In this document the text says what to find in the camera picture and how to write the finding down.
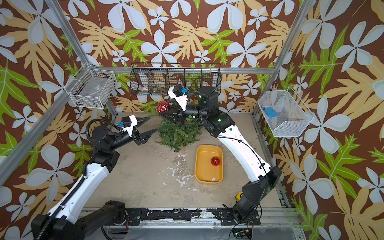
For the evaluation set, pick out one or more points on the yellow tape measure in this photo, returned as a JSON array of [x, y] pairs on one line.
[[238, 196]]

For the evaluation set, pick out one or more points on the yellow plastic tray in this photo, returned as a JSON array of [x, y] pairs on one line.
[[204, 170]]

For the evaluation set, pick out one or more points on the red faceted ornament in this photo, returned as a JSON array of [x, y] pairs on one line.
[[163, 107], [215, 161]]

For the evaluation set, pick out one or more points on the small green christmas tree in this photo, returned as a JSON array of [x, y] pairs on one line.
[[178, 135]]

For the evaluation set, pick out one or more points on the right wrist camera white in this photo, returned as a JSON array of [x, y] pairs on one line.
[[180, 95]]

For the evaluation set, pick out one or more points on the white mesh basket right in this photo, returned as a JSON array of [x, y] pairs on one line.
[[293, 117]]

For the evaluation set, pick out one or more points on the white wire basket left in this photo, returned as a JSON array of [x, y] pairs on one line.
[[91, 87]]

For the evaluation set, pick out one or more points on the black mounting rail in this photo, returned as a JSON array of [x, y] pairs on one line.
[[225, 216]]

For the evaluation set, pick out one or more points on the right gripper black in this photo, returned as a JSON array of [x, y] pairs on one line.
[[178, 119]]

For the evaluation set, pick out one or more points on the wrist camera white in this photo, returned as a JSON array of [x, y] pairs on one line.
[[127, 124], [180, 95]]

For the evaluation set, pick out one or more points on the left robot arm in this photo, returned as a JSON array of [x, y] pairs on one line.
[[63, 221]]

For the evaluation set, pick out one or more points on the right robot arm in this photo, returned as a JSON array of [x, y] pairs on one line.
[[263, 177]]

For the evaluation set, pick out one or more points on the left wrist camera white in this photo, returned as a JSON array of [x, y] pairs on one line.
[[127, 124]]

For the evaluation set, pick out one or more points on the black wire basket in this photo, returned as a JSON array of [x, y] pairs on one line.
[[157, 78]]

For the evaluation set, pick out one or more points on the blue object in basket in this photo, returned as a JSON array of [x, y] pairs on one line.
[[270, 112]]

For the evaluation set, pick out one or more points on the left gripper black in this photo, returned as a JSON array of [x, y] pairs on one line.
[[142, 138]]

